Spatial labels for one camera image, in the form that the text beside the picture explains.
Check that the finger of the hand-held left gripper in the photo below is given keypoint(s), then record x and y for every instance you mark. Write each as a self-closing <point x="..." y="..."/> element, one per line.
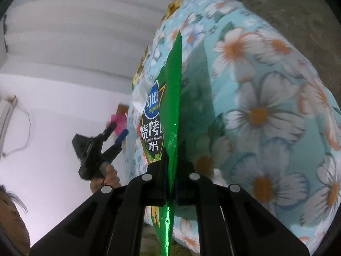
<point x="110" y="130"/>
<point x="121" y="137"/>

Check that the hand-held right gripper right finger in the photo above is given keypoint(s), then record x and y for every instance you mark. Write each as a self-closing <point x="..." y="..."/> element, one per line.
<point x="185" y="184"/>

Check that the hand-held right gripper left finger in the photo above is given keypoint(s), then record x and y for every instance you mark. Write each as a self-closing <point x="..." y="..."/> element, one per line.
<point x="157" y="181"/>

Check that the green red chip bag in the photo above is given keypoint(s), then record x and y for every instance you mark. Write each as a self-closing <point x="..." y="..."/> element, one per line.
<point x="173" y="98"/>

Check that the person's left hand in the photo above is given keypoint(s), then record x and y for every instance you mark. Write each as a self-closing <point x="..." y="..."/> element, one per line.
<point x="110" y="177"/>

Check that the white air conditioner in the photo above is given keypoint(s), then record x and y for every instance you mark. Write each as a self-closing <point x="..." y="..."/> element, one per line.
<point x="5" y="122"/>

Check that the person's head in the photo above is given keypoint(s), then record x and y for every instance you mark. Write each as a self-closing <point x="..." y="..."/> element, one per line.
<point x="13" y="218"/>

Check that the grey curtain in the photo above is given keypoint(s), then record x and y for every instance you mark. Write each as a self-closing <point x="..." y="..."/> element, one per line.
<point x="80" y="32"/>

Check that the blue floral blanket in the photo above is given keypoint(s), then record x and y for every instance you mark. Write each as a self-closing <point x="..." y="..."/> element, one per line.
<point x="266" y="85"/>

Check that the gold wrapper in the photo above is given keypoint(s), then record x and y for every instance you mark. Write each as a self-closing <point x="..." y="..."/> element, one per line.
<point x="173" y="8"/>

